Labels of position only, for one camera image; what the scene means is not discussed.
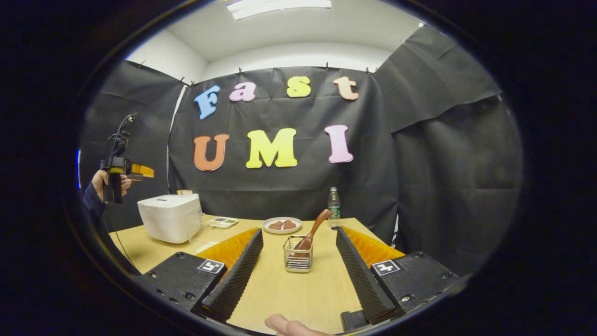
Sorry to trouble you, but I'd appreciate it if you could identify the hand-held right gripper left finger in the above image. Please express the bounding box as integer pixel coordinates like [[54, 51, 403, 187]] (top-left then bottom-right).
[[140, 228, 264, 322]]

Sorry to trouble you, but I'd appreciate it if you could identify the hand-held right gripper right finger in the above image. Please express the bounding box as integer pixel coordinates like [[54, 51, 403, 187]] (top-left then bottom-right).
[[336, 226, 460, 325]]

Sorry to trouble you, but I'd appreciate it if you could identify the white rice cooker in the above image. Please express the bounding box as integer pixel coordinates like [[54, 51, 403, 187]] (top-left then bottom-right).
[[137, 194, 203, 244]]

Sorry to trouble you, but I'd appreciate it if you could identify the wire chopstick holder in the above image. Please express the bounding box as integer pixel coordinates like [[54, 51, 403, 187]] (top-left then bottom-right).
[[283, 235, 313, 273]]

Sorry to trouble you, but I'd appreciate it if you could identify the brown wooden spoon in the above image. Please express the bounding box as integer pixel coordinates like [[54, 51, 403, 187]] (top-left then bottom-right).
[[292, 209, 334, 255]]

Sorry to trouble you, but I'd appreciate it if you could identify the white round plate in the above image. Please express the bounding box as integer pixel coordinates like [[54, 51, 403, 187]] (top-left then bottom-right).
[[262, 217, 303, 234]]

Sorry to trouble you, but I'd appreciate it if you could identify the clear plastic water bottle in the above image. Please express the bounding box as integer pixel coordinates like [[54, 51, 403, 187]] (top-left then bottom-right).
[[327, 187, 341, 221]]

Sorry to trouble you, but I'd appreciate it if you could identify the black backdrop cloth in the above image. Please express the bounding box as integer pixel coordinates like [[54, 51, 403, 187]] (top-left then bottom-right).
[[77, 26, 523, 276]]

